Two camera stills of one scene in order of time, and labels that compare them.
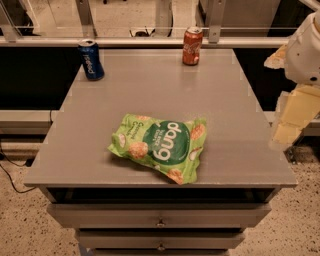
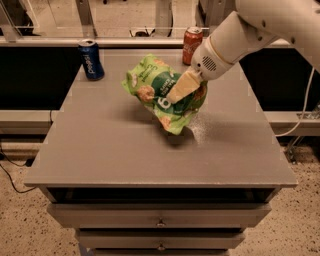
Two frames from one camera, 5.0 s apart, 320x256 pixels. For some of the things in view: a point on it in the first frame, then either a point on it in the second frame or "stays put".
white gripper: x=302 y=58 -> x=209 y=62
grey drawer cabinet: x=120 y=204 stays put
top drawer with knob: x=159 y=215 stays put
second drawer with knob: x=159 y=240 stays put
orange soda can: x=193 y=37 stays put
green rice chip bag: x=172 y=146 -> x=150 y=81
